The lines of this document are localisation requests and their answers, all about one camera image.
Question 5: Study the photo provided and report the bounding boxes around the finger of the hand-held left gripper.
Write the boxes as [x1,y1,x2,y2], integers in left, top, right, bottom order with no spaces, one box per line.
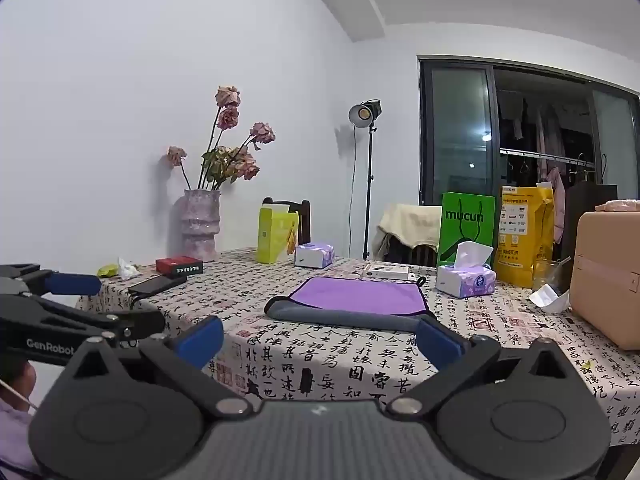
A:
[106,308,166,341]
[0,263,103,296]

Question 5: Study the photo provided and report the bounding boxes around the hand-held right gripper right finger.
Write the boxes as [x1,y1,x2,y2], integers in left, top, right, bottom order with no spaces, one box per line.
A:
[387,316,586,419]

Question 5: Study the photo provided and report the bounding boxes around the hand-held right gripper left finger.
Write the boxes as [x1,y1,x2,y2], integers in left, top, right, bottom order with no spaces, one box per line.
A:
[60,316,253,421]

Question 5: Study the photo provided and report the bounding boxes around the purple towel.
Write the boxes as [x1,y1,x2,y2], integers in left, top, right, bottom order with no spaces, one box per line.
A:
[290,276,430,317]

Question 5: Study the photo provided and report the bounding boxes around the grey towel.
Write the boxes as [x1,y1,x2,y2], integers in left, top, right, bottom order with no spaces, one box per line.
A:
[263,296,437,333]

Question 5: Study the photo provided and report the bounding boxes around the black phone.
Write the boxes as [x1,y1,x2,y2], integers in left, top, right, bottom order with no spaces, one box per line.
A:
[127,275,182,297]

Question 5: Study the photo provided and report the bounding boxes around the white purple tissue pack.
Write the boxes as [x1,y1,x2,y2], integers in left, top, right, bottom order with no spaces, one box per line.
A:
[294,243,335,268]
[435,241,497,298]

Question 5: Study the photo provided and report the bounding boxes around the red flat box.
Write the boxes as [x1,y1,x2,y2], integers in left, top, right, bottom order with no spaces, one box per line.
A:
[155,256,203,276]

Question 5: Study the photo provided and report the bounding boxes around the flat white box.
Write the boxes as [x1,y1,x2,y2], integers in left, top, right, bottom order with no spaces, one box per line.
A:
[361,262,417,281]

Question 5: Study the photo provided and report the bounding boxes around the pink speckled ceramic vase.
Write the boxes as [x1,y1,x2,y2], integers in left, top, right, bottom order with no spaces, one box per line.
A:
[172,189,222,263]

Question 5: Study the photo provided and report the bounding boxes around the white paper scrap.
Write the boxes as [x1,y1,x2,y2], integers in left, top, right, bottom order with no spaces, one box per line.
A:
[528,284,571,314]

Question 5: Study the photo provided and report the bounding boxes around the green paper bag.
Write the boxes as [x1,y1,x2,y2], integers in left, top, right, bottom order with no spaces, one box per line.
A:
[437,192,496,268]

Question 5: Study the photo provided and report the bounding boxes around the cream cloth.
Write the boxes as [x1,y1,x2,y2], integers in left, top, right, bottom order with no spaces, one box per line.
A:
[377,203,444,249]

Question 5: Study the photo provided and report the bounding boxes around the yellow-green paper box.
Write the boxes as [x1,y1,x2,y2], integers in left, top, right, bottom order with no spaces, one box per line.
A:
[256,202,300,265]

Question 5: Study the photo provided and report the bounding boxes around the clear glass cup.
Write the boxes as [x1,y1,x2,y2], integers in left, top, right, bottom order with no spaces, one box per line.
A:
[531,256,572,293]

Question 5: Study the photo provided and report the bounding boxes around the yellow plastic bag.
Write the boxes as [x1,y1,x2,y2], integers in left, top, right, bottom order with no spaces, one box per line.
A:
[494,183,556,288]

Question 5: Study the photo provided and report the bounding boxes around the dark wooden chair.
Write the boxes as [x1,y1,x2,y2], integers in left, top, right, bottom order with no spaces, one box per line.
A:
[262,197,311,246]

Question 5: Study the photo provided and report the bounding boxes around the beige box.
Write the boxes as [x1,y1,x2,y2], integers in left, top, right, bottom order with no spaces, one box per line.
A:
[570,210,640,351]

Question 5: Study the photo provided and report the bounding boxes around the dried pink flowers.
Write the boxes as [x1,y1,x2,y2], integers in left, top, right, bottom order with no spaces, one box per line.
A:
[166,86,277,192]

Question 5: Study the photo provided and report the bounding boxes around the pink hanging garment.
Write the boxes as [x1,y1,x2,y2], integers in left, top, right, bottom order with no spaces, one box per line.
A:
[545,167,567,245]

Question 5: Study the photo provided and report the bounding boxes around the black rectangular panel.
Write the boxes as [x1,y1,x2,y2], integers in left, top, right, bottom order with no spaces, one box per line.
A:
[560,184,619,261]

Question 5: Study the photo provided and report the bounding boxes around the black framed sliding glass door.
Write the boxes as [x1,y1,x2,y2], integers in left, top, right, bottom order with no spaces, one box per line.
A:
[418,55,640,261]

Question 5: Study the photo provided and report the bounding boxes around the pink wrapped item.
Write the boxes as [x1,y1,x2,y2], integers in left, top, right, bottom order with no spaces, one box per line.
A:
[594,199,640,213]

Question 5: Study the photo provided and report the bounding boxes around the dark hanging clothes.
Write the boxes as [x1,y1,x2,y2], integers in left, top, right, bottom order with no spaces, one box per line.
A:
[497,91,593,158]

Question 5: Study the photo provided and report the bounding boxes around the studio light on stand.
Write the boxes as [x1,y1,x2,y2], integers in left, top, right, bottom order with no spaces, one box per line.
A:
[348,99,383,261]

